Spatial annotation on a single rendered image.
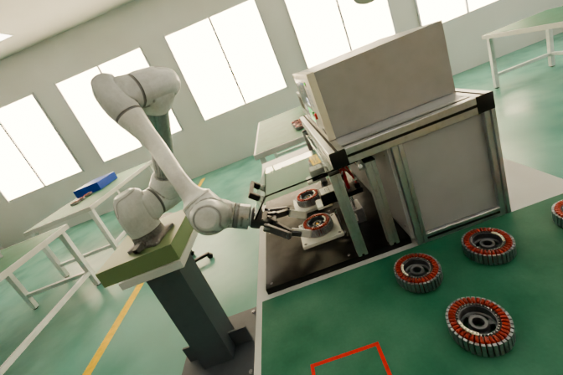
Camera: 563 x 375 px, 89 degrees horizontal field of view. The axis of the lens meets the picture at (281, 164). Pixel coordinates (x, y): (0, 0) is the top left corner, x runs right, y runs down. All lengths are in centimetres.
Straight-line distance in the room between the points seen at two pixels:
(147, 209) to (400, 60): 124
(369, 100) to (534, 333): 62
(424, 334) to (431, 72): 66
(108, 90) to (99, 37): 523
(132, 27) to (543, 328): 610
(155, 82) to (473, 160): 109
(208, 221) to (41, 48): 627
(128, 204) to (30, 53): 571
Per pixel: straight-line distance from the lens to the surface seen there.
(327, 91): 85
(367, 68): 87
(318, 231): 104
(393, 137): 80
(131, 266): 157
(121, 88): 118
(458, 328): 73
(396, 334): 78
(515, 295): 84
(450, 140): 89
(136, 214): 152
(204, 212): 83
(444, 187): 93
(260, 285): 104
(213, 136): 587
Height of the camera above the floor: 136
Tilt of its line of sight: 17 degrees down
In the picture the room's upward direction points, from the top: 23 degrees counter-clockwise
